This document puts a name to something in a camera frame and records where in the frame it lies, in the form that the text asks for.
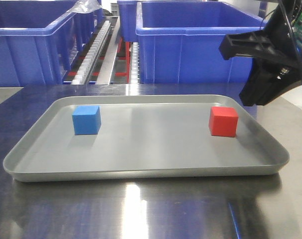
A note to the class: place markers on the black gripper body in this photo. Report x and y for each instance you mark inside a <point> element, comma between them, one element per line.
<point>275,43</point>

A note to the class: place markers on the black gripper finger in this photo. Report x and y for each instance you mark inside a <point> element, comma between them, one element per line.
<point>266,82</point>

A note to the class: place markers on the red cube block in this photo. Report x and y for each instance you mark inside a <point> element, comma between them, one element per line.
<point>223,121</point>

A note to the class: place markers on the blue cube block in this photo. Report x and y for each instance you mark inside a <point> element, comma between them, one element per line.
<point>86,119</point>

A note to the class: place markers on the blue bin front right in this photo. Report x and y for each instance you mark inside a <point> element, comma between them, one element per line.
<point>179,41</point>

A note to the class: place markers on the blue bin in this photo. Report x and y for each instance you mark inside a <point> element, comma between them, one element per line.
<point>40,40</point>
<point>127,20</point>
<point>179,41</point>

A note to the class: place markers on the grey metal tray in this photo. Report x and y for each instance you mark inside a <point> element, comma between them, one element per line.
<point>143,137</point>

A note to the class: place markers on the blue bin rear centre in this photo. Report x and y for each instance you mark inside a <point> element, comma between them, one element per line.
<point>127,20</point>

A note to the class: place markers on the clear plastic bag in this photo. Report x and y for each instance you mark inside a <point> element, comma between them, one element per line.
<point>85,6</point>

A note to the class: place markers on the blue bin front left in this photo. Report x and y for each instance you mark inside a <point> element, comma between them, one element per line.
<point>40,40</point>

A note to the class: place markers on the red shelf frame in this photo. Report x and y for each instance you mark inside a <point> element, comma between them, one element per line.
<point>120,66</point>

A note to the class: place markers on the white roller conveyor rail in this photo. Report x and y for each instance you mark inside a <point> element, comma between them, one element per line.
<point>87,67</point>

